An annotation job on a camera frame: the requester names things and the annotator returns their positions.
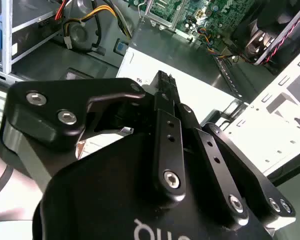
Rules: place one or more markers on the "metal socket cover frame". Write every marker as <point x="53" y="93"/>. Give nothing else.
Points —
<point x="147" y="20"/>

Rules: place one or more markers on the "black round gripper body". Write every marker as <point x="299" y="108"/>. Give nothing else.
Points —
<point x="102" y="200"/>

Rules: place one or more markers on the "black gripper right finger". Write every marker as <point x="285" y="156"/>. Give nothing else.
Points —
<point x="215" y="162"/>

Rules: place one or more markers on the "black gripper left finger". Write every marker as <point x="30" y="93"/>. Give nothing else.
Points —
<point x="40" y="112"/>

